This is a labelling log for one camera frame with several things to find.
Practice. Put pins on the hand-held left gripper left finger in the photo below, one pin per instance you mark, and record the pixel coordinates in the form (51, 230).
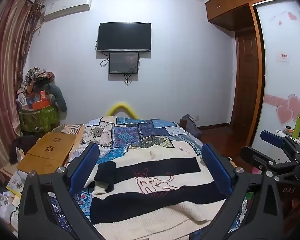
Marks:
(86, 166)

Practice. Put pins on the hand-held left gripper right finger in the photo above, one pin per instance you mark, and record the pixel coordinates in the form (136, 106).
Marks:
(217, 167)

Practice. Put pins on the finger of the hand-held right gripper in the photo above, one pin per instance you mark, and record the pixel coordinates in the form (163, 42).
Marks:
(255, 155)
(271, 137)

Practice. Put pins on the cream and black striped sweater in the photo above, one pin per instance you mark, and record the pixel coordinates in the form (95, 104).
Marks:
(150, 170)

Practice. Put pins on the pile of patterned clothes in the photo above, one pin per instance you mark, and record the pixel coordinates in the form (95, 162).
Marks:
(37, 78)

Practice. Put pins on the green bottle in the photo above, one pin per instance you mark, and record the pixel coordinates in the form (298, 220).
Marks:
(298, 125)

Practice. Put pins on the wooden lap desk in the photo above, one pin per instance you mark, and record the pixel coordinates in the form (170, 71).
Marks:
(46, 152)

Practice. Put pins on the grey backpack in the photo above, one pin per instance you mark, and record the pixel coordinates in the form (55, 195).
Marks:
(190, 125)

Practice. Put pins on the blue patchwork blanket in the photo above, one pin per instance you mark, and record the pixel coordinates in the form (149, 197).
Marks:
(130, 135)

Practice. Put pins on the yellow curved foam piece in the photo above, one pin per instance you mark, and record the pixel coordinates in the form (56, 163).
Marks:
(122, 108)

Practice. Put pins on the dark cloth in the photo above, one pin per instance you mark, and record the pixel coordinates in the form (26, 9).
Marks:
(18, 146)

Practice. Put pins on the wooden wardrobe with white door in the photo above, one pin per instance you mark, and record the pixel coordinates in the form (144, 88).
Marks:
(280, 62)

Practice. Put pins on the grey plush toy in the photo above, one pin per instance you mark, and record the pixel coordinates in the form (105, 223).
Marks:
(57, 96)

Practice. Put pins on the orange box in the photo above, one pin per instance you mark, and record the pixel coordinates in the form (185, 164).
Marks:
(40, 102)

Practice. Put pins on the scattered papers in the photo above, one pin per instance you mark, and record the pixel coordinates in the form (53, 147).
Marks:
(11, 192)

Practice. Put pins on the striped red curtain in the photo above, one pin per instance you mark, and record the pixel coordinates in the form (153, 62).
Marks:
(7, 80)

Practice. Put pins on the white air conditioner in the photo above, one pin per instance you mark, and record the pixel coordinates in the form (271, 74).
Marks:
(67, 6)

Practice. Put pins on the small wall-mounted monitor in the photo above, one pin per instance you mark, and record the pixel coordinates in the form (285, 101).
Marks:
(123, 63)

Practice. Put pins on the wall-mounted black television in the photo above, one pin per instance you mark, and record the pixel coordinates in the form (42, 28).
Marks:
(124, 36)

